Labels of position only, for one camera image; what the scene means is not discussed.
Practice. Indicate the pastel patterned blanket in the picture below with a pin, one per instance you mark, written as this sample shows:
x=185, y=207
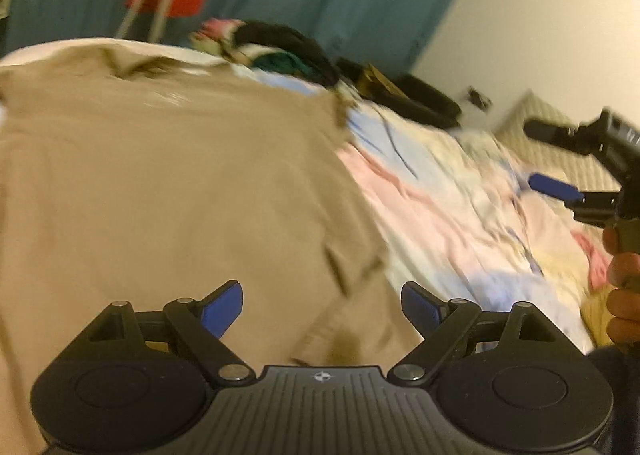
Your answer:
x=460, y=220

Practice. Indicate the pink floral cloth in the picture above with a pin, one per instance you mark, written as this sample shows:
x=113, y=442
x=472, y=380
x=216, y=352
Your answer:
x=217, y=35

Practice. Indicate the dark green cloth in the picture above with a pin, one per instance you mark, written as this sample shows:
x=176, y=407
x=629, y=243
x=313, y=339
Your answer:
x=280, y=64

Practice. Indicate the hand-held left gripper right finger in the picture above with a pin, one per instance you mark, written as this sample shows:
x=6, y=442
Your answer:
x=419, y=307

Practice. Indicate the white sheet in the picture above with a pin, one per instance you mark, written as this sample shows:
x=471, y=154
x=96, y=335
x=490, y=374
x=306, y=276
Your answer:
x=150, y=49

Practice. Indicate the black bag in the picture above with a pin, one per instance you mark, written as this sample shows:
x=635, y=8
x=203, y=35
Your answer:
x=405, y=92

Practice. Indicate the checked mattress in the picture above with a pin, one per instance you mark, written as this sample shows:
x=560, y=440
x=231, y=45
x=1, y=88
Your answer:
x=560, y=155

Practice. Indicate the wall outlet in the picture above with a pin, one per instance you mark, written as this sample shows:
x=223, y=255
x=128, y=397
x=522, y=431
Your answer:
x=479, y=98

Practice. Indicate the black garment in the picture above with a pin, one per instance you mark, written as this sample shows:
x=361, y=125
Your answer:
x=290, y=47

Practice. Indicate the person's denim leg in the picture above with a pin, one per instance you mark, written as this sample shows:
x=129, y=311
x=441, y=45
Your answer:
x=615, y=400

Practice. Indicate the person's right hand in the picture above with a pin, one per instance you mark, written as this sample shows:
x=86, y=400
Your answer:
x=625, y=285

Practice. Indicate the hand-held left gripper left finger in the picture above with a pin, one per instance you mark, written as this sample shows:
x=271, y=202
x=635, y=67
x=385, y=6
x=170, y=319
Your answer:
x=224, y=307

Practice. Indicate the tan shirt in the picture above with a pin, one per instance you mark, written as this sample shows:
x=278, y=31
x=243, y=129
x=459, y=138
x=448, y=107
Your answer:
x=175, y=195

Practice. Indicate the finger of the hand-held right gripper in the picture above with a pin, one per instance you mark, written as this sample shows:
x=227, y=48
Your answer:
x=550, y=131
x=552, y=186

